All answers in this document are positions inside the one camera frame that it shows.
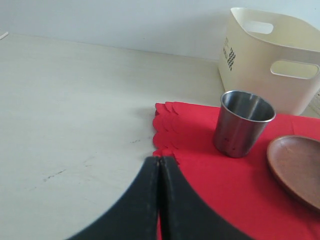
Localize red table cloth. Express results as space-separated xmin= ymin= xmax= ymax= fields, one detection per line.
xmin=153 ymin=101 xmax=320 ymax=240

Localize stainless steel cup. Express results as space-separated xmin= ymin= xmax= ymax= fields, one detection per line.
xmin=213 ymin=90 xmax=276 ymax=158

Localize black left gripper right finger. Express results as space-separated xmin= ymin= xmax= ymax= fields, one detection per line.
xmin=158 ymin=156 xmax=251 ymax=240

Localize cream plastic storage bin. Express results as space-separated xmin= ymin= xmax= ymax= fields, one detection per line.
xmin=218 ymin=7 xmax=320 ymax=115

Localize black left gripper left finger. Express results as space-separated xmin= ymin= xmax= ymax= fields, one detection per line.
xmin=69 ymin=156 xmax=160 ymax=240

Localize brown wooden plate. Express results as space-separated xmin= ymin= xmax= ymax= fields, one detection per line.
xmin=266 ymin=135 xmax=320 ymax=212

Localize white perforated plastic basket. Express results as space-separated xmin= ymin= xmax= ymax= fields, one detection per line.
xmin=309 ymin=91 xmax=320 ymax=114

